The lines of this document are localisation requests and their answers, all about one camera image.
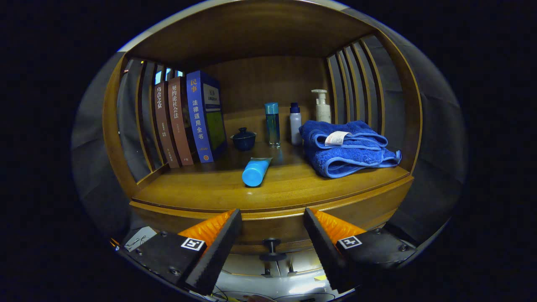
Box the wooden drawer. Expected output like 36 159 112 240
129 178 415 263

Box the teal glass bottle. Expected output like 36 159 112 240
265 102 281 148

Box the reddish brown book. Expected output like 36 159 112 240
168 76 195 166

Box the blue lidded teacup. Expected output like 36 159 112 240
230 128 257 151

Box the blue folded towel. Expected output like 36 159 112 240
299 120 402 179

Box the thick blue book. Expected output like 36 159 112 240
186 70 228 163

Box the wooden countertop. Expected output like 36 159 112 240
131 141 414 212

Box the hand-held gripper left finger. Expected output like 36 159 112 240
119 208 242 295

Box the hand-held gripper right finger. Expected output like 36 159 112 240
303 207 418 293

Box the white pump bottle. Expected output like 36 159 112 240
311 89 332 124

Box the blue cosmetic tube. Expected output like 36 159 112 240
242 157 273 187

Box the dark brown book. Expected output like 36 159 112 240
154 82 181 169

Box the wooden cabinet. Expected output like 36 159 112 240
102 0 423 277

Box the white bottle with blue cap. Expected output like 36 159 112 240
289 103 302 146

